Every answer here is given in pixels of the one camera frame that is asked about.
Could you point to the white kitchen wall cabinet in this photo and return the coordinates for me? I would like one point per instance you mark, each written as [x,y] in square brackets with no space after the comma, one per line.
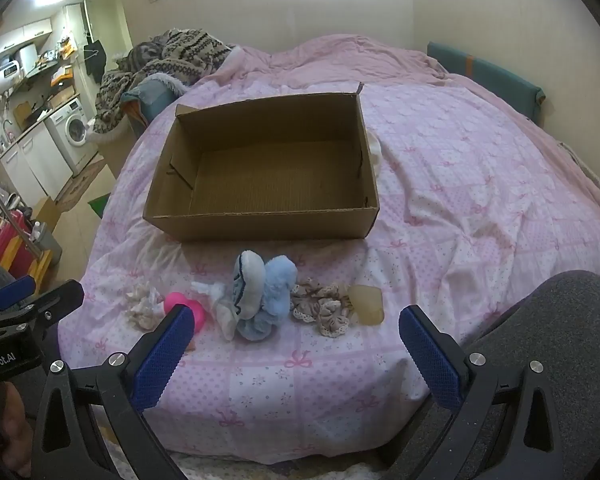
[22,35]

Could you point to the cardboard box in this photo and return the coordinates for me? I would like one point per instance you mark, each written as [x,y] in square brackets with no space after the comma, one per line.
[270,180]

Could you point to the white microwave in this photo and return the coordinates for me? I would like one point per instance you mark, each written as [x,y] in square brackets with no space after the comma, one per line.
[5,69]

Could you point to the red and yellow rack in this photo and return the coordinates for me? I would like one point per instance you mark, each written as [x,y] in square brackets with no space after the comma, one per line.
[5,245]

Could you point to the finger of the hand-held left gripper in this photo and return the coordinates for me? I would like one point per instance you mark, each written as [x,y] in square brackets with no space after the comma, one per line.
[60,300]
[12,292]

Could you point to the cream scrunchie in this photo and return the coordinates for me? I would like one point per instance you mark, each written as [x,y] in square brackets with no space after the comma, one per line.
[142,302]

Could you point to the white object behind box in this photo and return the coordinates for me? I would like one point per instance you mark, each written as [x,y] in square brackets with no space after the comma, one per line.
[376,152]

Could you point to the white washing machine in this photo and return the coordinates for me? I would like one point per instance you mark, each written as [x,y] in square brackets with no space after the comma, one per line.
[72,132]

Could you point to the person's right leg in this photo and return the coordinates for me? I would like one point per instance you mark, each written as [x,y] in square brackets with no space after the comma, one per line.
[555,335]

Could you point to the green floor item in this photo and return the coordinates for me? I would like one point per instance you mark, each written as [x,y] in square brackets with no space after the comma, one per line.
[99,206]

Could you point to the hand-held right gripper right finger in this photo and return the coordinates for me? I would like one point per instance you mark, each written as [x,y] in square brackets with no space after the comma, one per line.
[430,355]

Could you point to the black hanging garment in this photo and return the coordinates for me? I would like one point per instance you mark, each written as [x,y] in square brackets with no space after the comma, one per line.
[95,60]

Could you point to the brown floral scrunchie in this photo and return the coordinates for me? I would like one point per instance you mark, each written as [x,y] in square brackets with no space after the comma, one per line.
[322,305]

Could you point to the pink patterned bedspread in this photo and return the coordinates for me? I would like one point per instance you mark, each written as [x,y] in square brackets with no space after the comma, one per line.
[480,200]

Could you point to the patterned floor mat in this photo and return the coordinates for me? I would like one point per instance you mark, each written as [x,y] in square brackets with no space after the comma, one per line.
[77,185]

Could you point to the teal headboard with orange stripe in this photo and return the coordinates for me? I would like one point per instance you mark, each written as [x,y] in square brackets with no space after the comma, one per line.
[485,77]

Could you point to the translucent beige squishy block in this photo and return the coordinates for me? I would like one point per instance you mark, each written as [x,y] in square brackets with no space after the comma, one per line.
[367,305]

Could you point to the white fluffy cloth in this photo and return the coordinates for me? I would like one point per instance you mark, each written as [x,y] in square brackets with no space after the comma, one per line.
[215,300]

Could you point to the patterned knit blanket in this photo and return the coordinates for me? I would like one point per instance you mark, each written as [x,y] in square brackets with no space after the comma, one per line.
[180,55]

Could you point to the light blue fluffy plush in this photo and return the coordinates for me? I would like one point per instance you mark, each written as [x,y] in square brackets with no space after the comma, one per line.
[280,285]

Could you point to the white kitchen base cabinet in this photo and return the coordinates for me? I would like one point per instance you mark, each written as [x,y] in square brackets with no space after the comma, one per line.
[30,160]

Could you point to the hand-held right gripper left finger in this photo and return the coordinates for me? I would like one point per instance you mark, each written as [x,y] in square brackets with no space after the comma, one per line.
[162,355]

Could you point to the white plush with blue trim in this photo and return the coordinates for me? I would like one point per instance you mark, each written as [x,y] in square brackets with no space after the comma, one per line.
[247,277]

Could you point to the pink and peach squishy toy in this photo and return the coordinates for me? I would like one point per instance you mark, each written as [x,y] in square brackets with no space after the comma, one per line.
[182,307]

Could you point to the person's left hand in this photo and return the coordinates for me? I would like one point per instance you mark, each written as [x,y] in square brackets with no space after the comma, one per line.
[5,415]

